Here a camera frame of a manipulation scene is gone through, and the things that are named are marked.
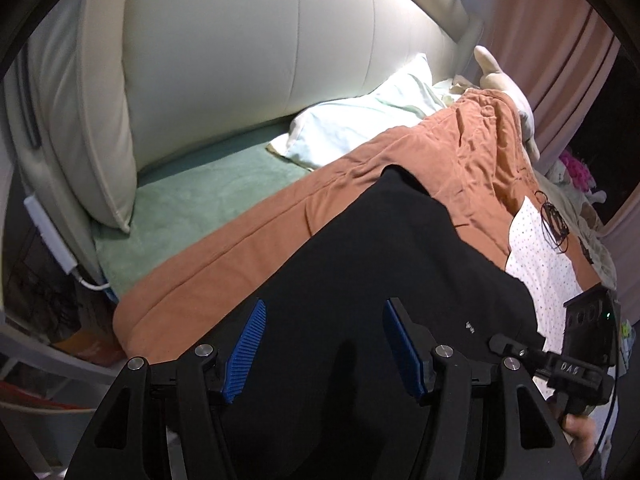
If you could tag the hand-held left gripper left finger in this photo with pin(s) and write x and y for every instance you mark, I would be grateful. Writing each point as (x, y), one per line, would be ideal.
(245, 350)

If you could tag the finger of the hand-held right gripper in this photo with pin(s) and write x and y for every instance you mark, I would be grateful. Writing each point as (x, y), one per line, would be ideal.
(515, 350)

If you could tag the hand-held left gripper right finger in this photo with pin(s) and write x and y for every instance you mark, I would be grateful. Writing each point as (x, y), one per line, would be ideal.
(400, 350)

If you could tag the black button shirt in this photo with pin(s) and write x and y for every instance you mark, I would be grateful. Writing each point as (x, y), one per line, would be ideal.
(350, 270)

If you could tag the person's right hand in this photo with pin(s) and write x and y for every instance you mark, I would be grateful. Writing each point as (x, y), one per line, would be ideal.
(580, 430)

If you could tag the yellow-green small item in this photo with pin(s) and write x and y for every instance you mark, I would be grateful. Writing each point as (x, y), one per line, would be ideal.
(623, 331)

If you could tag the cream bear print blanket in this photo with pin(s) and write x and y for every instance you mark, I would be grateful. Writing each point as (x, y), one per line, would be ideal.
(600, 255)

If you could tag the small black object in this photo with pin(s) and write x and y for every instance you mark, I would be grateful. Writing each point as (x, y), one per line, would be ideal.
(585, 252)

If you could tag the white floral bed sheet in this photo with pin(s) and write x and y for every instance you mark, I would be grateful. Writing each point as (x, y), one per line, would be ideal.
(540, 260)

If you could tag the pink curtain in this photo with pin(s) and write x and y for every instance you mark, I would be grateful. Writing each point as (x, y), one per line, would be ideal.
(627, 240)
(550, 60)

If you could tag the white plush toy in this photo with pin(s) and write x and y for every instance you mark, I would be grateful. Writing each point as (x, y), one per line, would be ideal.
(595, 196)

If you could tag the orange-brown quilt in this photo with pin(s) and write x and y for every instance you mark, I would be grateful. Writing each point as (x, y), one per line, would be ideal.
(280, 220)

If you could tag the pink plush toy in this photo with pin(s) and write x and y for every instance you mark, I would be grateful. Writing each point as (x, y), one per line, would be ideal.
(575, 170)

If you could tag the green bed sheet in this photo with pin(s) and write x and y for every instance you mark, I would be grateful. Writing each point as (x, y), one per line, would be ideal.
(190, 200)

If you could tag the white power adapter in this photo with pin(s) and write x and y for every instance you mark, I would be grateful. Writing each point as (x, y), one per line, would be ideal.
(47, 230)

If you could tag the light green pillow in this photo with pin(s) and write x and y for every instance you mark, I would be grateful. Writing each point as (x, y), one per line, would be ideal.
(350, 120)

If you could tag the beige plush toy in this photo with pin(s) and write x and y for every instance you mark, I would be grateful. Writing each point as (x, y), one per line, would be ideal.
(500, 80)

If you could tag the cream padded headboard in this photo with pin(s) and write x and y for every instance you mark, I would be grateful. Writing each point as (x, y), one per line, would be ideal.
(225, 50)

